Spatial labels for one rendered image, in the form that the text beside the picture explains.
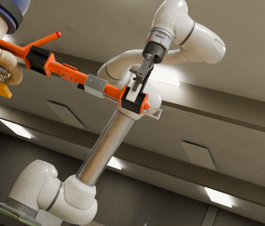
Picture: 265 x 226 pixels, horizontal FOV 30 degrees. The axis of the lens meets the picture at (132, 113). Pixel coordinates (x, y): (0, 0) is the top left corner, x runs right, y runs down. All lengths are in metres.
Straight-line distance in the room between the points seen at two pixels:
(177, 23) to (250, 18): 4.28
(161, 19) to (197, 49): 0.17
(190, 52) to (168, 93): 6.30
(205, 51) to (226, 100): 6.06
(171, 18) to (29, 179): 1.01
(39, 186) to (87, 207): 0.25
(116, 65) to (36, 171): 0.62
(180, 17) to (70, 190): 0.99
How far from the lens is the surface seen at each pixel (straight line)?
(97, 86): 1.63
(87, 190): 2.30
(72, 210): 2.32
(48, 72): 1.71
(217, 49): 1.80
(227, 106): 7.77
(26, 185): 2.28
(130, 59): 2.02
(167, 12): 1.75
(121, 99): 1.62
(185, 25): 1.75
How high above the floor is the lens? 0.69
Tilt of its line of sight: 18 degrees up
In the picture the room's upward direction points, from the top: 25 degrees clockwise
